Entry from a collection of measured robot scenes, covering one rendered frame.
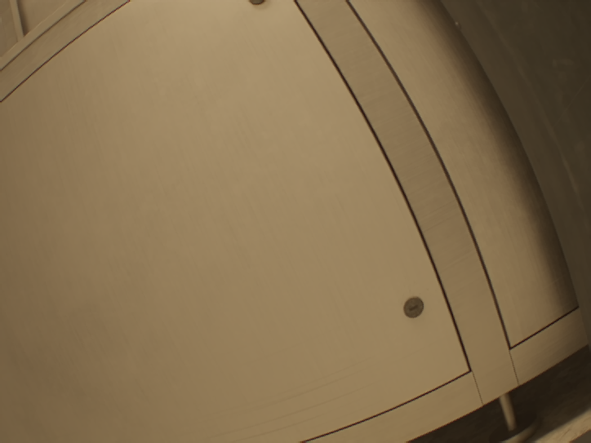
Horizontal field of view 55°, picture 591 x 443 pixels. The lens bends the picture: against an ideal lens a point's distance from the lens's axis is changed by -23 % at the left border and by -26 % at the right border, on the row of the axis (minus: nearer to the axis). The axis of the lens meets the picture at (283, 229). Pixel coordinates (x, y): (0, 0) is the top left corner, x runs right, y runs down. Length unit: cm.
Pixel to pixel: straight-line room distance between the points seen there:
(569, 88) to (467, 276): 33
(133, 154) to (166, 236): 10
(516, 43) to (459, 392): 42
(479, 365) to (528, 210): 18
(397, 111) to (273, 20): 17
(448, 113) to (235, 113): 22
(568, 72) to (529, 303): 34
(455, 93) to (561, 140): 29
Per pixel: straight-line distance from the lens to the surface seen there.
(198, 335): 77
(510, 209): 70
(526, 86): 44
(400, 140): 70
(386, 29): 72
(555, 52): 45
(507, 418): 82
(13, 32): 118
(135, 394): 83
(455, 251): 70
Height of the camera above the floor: 34
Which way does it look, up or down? 3 degrees up
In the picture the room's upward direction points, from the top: 25 degrees counter-clockwise
